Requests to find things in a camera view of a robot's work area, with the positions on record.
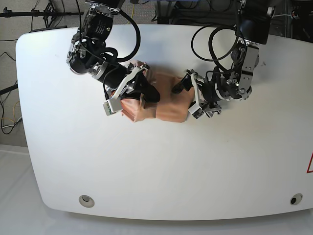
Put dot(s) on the left table grommet hole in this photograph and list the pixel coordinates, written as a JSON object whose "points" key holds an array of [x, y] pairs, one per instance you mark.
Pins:
{"points": [[86, 201]]}

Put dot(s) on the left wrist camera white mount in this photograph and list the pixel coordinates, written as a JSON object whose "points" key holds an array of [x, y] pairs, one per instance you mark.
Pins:
{"points": [[190, 80]]}

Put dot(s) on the peach T-shirt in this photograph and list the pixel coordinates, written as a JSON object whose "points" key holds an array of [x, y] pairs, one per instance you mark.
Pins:
{"points": [[171, 107]]}

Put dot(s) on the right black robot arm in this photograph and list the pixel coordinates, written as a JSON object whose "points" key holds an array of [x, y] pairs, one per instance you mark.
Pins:
{"points": [[89, 53]]}

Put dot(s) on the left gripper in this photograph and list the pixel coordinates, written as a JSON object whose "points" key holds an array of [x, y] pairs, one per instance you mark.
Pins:
{"points": [[209, 95]]}

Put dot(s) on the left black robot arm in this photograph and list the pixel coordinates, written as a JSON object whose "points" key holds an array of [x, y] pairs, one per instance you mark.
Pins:
{"points": [[233, 72]]}

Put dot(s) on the table grommet hole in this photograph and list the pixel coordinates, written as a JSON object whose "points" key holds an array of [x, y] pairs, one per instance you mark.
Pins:
{"points": [[296, 199], [86, 201]]}

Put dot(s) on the right table grommet hole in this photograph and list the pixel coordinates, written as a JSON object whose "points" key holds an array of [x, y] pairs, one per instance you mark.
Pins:
{"points": [[296, 199]]}

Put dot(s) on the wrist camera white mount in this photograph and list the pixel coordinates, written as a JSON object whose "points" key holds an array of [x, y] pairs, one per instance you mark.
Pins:
{"points": [[190, 80], [113, 101]]}

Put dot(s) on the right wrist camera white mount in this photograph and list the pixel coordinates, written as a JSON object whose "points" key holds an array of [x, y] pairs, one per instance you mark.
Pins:
{"points": [[113, 101]]}

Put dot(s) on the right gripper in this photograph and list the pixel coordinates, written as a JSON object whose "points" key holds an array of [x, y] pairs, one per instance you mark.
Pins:
{"points": [[112, 75]]}

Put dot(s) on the black tripod stand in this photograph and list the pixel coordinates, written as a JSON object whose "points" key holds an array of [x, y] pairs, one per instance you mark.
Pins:
{"points": [[49, 14]]}

